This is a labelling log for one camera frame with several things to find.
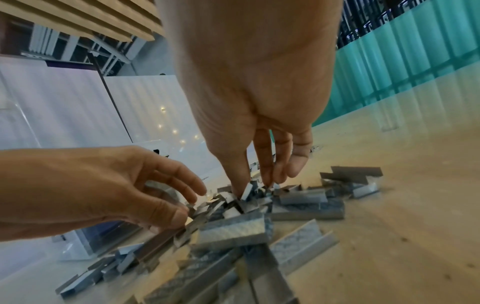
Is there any person's right hand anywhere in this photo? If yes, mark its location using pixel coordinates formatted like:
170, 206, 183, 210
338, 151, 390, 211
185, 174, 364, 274
157, 0, 345, 200

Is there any person's left hand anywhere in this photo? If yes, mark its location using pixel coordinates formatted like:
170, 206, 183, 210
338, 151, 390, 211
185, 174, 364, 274
0, 145, 209, 241

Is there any pile of metal staple strips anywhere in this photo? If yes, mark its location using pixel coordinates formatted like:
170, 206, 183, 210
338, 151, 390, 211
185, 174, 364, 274
53, 165, 386, 304

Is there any black metal railing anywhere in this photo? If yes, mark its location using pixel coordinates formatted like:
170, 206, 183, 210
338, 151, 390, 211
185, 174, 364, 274
336, 0, 425, 50

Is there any green curtain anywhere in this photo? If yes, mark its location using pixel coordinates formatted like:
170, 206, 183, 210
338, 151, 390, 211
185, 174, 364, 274
313, 0, 480, 127

